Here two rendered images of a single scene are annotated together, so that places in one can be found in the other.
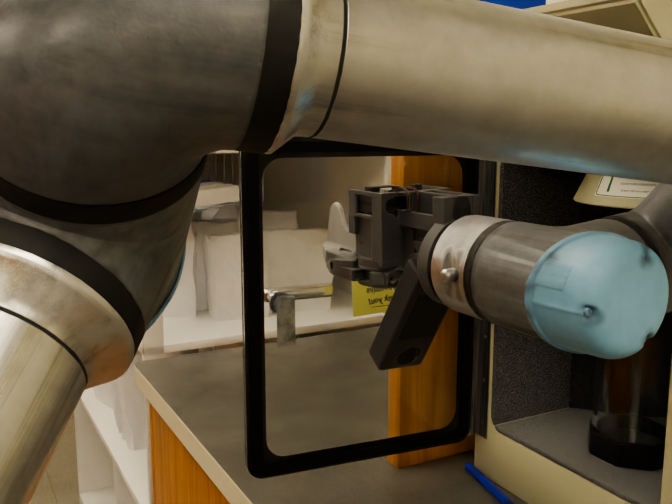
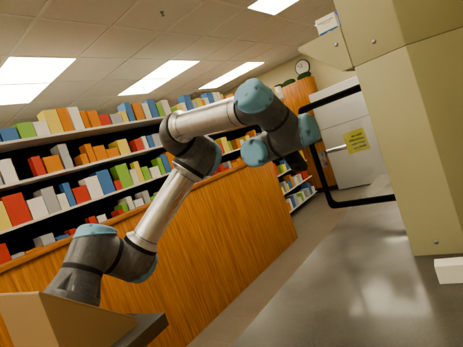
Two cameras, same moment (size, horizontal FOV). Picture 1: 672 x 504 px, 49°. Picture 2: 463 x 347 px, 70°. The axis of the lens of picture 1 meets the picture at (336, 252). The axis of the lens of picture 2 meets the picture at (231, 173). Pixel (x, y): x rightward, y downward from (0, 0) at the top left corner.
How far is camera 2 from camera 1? 91 cm
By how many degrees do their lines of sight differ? 66
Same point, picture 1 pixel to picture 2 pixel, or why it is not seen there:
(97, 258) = (182, 161)
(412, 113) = (187, 133)
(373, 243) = not seen: hidden behind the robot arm
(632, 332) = (253, 160)
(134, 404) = not seen: hidden behind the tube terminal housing
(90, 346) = (184, 173)
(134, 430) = not seen: hidden behind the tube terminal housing
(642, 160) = (220, 127)
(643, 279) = (251, 148)
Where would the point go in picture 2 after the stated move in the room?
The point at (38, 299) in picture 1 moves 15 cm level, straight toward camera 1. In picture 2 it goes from (176, 168) to (136, 182)
